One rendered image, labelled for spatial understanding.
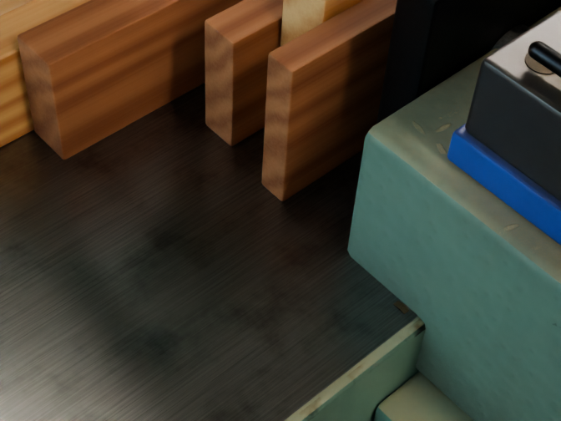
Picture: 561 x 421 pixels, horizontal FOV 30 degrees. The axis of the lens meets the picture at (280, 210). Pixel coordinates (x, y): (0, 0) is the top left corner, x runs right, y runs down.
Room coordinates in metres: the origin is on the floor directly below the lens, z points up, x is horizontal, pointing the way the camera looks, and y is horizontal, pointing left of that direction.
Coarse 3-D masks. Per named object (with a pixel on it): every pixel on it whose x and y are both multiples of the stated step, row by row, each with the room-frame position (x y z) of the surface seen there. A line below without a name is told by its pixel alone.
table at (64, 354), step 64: (128, 128) 0.28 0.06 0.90; (192, 128) 0.28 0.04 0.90; (0, 192) 0.24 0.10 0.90; (64, 192) 0.24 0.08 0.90; (128, 192) 0.24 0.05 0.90; (192, 192) 0.25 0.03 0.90; (256, 192) 0.25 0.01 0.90; (320, 192) 0.25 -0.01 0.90; (0, 256) 0.21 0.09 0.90; (64, 256) 0.21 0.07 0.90; (128, 256) 0.22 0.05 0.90; (192, 256) 0.22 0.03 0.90; (256, 256) 0.22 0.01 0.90; (320, 256) 0.22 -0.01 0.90; (0, 320) 0.19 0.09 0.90; (64, 320) 0.19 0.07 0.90; (128, 320) 0.19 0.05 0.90; (192, 320) 0.19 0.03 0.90; (256, 320) 0.19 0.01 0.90; (320, 320) 0.20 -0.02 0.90; (384, 320) 0.20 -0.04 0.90; (0, 384) 0.16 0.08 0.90; (64, 384) 0.16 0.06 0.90; (128, 384) 0.17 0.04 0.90; (192, 384) 0.17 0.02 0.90; (256, 384) 0.17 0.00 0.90; (320, 384) 0.17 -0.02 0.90; (384, 384) 0.19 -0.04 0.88
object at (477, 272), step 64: (384, 128) 0.23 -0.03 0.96; (448, 128) 0.23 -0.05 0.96; (384, 192) 0.22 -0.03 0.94; (448, 192) 0.20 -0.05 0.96; (384, 256) 0.21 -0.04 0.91; (448, 256) 0.20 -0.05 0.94; (512, 256) 0.18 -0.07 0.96; (448, 320) 0.19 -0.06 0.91; (512, 320) 0.18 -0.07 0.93; (448, 384) 0.19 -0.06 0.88; (512, 384) 0.17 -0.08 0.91
